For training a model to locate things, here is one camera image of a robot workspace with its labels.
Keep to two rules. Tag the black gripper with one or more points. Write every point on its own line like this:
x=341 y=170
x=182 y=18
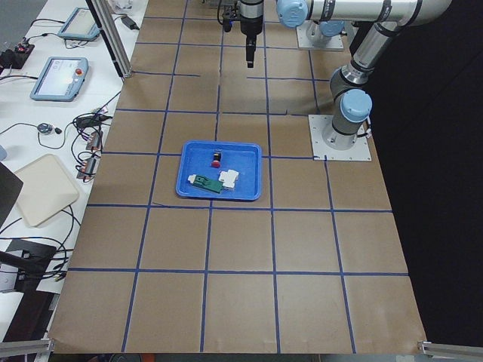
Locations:
x=251 y=26

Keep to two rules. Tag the red emergency stop button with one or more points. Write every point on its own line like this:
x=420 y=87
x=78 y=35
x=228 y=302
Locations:
x=216 y=161

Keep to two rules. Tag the black power adapter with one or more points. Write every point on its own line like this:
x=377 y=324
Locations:
x=129 y=23

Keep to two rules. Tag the blue plastic tray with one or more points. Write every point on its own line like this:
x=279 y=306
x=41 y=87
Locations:
x=246 y=158

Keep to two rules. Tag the white circuit breaker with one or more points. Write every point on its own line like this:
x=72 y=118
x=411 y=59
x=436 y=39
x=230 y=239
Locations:
x=228 y=178

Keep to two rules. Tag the far teach pendant tablet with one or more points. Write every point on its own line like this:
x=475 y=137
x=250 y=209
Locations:
x=80 y=26

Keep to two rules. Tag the teach pendant tablet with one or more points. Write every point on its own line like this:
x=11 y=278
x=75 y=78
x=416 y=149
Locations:
x=61 y=79
x=80 y=26

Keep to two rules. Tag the green white relay module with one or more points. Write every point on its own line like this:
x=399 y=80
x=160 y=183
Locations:
x=205 y=183

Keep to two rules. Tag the near teach pendant tablet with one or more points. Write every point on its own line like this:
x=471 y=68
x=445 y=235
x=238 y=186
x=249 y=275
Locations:
x=61 y=79

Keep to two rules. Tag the beige plastic tray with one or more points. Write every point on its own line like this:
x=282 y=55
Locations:
x=47 y=189

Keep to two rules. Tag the aluminium frame post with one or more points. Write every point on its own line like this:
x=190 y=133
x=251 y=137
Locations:
x=105 y=23

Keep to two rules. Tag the usb hub with cables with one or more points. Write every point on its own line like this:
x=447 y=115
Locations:
x=89 y=159

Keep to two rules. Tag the black camera stand base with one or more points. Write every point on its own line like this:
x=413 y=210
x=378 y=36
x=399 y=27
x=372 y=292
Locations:
x=24 y=264

